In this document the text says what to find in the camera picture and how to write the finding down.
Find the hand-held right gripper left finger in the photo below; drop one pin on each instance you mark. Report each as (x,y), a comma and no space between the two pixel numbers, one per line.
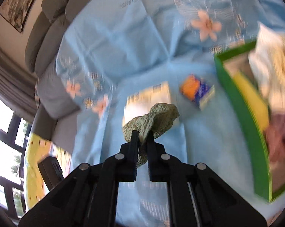
(133,160)

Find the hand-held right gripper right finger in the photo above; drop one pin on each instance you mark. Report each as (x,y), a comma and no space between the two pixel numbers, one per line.
(154,163)

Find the green knit cloth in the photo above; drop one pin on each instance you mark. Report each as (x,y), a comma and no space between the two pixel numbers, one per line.
(161,115)

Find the green box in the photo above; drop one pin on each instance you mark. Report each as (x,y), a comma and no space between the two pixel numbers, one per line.
(246,127)

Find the yellow sponge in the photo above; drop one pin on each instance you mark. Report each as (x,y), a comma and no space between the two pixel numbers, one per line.
(253,104)

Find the purple cloth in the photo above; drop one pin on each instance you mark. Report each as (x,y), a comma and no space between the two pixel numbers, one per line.
(277,134)

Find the grey sofa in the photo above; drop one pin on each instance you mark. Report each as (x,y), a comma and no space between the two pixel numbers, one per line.
(59,132)

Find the window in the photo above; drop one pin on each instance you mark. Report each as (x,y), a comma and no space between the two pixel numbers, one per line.
(0,132)

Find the orange white tissue packet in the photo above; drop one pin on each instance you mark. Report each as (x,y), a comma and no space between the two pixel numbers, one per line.
(144,97)

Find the grey striped pillow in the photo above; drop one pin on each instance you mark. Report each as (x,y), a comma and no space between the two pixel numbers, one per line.
(52,94)

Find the blue orange tissue packet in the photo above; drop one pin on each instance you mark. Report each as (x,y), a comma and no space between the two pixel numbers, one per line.
(192,88)

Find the grey curtain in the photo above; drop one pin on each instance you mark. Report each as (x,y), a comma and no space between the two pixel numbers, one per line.
(9,82)

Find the framed wall picture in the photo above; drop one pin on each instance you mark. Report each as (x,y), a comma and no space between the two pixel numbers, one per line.
(19,4)

